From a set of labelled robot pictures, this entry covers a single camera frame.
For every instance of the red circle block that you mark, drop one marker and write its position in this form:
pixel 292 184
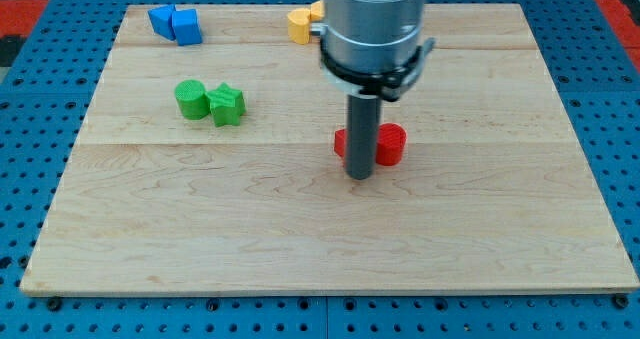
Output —
pixel 391 144

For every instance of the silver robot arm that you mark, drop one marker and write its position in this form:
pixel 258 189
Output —
pixel 372 48

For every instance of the red star block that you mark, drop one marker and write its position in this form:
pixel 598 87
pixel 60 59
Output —
pixel 339 146

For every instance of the green star block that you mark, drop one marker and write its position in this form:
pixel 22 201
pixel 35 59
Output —
pixel 226 105

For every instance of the green circle block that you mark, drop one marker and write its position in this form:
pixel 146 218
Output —
pixel 191 98

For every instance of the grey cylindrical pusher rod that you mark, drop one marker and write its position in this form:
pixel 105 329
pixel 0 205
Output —
pixel 363 118

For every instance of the wooden board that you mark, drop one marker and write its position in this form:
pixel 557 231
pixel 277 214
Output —
pixel 493 194

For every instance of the yellow heart block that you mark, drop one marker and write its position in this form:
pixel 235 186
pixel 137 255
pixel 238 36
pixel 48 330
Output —
pixel 299 25

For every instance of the yellow pentagon block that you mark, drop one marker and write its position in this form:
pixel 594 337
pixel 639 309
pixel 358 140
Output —
pixel 317 11

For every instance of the blue cube block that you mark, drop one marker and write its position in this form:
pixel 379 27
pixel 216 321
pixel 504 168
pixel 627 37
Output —
pixel 185 25

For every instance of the blue triangle block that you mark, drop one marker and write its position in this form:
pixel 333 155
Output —
pixel 161 21

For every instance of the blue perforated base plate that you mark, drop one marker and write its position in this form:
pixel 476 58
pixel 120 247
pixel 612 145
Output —
pixel 52 54

